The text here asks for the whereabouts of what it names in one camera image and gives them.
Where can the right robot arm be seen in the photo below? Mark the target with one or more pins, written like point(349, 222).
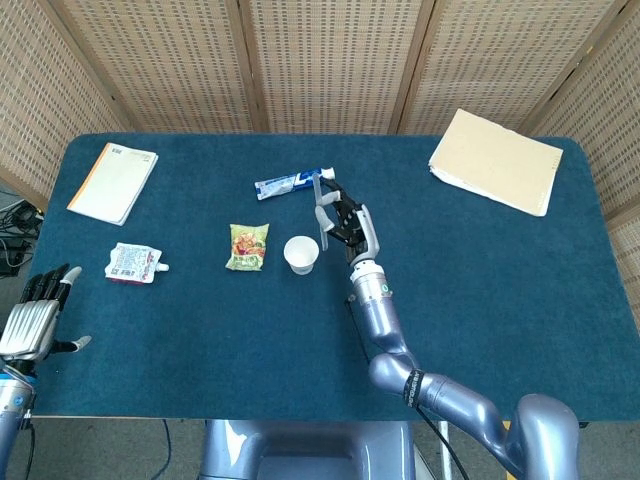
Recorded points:
point(430, 370)

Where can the manila paper folder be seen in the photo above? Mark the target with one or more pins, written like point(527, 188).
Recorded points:
point(497, 161)

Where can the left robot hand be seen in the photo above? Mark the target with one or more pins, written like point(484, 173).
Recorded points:
point(37, 312)

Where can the blue white toothpaste tube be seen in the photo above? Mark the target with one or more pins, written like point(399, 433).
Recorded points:
point(287, 184)

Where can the green orange snack packet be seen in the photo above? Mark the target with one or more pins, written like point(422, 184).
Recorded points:
point(246, 246)

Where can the grey blue robot torso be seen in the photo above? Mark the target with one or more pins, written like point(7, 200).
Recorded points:
point(307, 450)

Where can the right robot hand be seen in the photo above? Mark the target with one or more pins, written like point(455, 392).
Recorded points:
point(350, 220)

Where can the white notebook orange spine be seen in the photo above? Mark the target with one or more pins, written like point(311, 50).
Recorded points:
point(114, 182)

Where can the white paper cup blue flower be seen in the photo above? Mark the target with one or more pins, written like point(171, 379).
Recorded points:
point(301, 254)

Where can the woven rattan folding screen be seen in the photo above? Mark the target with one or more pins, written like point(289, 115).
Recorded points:
point(320, 65)

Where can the white red spout pouch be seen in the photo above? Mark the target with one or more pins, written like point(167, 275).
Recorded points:
point(132, 263)

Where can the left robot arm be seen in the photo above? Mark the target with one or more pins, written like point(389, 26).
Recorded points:
point(14, 420)

